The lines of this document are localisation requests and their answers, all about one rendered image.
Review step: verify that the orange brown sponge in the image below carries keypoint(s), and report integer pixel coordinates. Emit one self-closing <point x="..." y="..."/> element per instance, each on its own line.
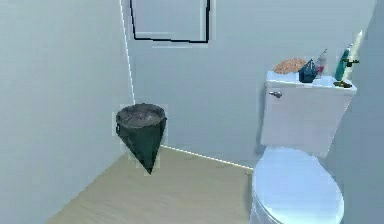
<point x="289" y="66"/>

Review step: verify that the black flat round dish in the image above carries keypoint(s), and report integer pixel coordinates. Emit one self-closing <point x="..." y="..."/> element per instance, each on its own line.
<point x="342" y="84"/>

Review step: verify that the clear spray bottle red liquid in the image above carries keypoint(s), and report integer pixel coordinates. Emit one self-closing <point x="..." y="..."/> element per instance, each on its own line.
<point x="321" y="64"/>

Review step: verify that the black small faucet-shaped item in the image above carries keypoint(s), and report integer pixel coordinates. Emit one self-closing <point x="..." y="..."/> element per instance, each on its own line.
<point x="351" y="62"/>

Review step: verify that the white toilet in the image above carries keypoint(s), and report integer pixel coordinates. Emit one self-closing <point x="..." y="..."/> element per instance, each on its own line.
<point x="300" y="133"/>

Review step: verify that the green bottle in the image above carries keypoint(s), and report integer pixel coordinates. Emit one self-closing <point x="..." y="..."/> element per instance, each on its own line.
<point x="342" y="66"/>

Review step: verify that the dark green cone bin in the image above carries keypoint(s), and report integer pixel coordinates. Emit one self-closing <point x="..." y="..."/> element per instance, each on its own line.
<point x="141" y="133"/>

